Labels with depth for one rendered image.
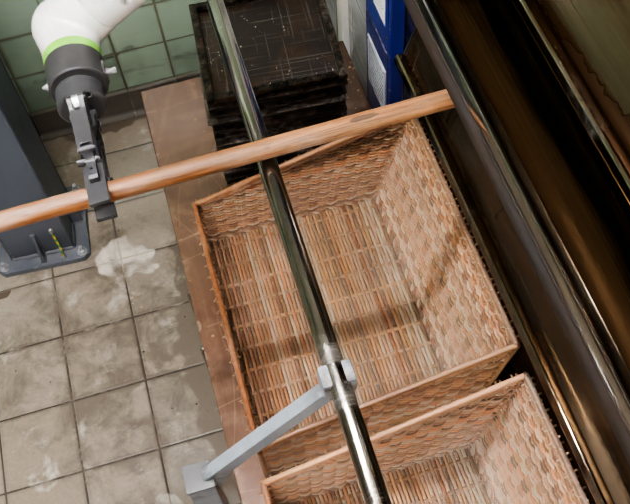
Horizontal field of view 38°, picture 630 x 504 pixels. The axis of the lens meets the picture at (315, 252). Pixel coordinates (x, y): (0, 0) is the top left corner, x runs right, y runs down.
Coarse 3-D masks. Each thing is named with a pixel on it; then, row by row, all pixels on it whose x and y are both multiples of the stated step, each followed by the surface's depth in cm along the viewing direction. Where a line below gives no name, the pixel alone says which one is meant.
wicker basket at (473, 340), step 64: (384, 128) 182; (256, 192) 189; (320, 192) 195; (384, 192) 197; (448, 192) 169; (256, 256) 195; (320, 256) 194; (384, 256) 193; (448, 256) 172; (256, 320) 187; (384, 320) 186; (448, 320) 176; (256, 384) 180; (384, 384) 178; (448, 384) 158; (320, 448) 166
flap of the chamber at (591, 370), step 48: (480, 0) 118; (432, 48) 113; (480, 48) 112; (528, 48) 114; (528, 96) 109; (480, 144) 104; (528, 144) 104; (576, 144) 105; (576, 192) 101; (528, 240) 97; (576, 240) 97; (624, 240) 98; (624, 288) 94; (576, 336) 91; (624, 336) 91; (624, 432) 85
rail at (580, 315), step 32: (416, 0) 115; (448, 32) 110; (448, 64) 109; (480, 96) 104; (480, 128) 104; (512, 160) 99; (512, 192) 99; (544, 224) 95; (544, 256) 94; (576, 288) 91; (576, 320) 90; (608, 352) 87; (608, 384) 87
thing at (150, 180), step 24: (432, 96) 135; (336, 120) 134; (360, 120) 134; (384, 120) 134; (264, 144) 133; (288, 144) 133; (312, 144) 134; (168, 168) 131; (192, 168) 132; (216, 168) 132; (72, 192) 130; (120, 192) 131; (144, 192) 132; (0, 216) 129; (24, 216) 129; (48, 216) 130
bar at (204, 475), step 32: (224, 32) 149; (256, 128) 138; (288, 224) 129; (288, 256) 127; (320, 320) 121; (320, 352) 119; (320, 384) 118; (352, 384) 117; (288, 416) 123; (352, 416) 113; (256, 448) 128; (352, 448) 112; (192, 480) 133; (224, 480) 137
